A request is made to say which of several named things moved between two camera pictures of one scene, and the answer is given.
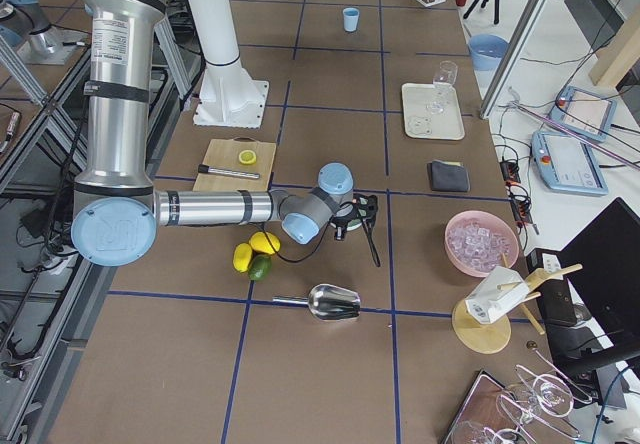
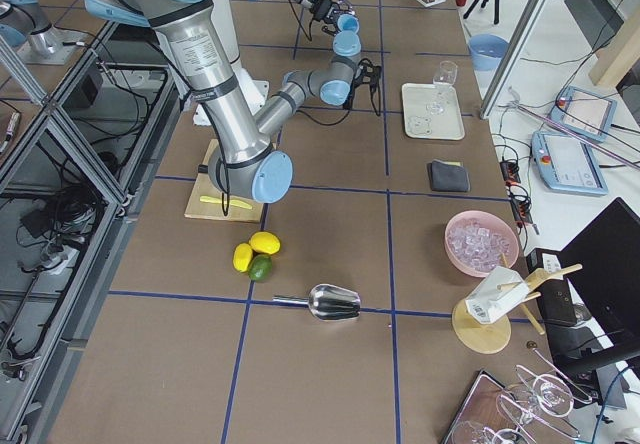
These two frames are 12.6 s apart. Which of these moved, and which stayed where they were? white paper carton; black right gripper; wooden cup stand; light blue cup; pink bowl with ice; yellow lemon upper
Moved: light blue cup; black right gripper
Stayed: white paper carton; pink bowl with ice; wooden cup stand; yellow lemon upper
